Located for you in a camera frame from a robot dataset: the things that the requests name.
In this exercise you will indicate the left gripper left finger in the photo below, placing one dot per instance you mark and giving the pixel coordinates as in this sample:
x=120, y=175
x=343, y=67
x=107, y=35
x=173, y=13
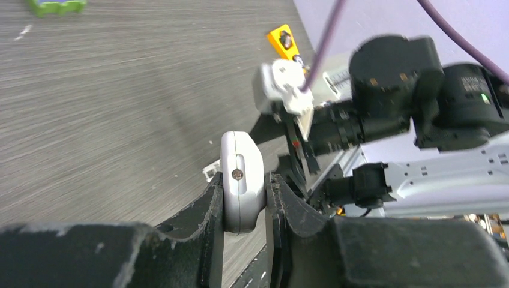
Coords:
x=196, y=241

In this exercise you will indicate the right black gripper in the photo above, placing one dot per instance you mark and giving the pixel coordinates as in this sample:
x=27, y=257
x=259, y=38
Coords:
x=333, y=128

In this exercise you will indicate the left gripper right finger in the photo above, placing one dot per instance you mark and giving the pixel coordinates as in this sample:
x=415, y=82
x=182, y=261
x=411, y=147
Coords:
x=296, y=238

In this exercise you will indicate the white remote control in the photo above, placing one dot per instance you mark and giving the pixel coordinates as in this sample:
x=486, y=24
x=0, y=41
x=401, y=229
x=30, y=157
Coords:
x=242, y=167

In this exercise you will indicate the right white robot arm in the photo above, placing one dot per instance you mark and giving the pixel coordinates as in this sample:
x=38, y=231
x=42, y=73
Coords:
x=396, y=84

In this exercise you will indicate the white metronome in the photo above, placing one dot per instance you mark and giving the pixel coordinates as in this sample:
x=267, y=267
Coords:
x=333, y=82

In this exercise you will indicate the green owl toy block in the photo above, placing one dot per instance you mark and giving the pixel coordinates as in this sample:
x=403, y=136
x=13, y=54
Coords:
x=42, y=8

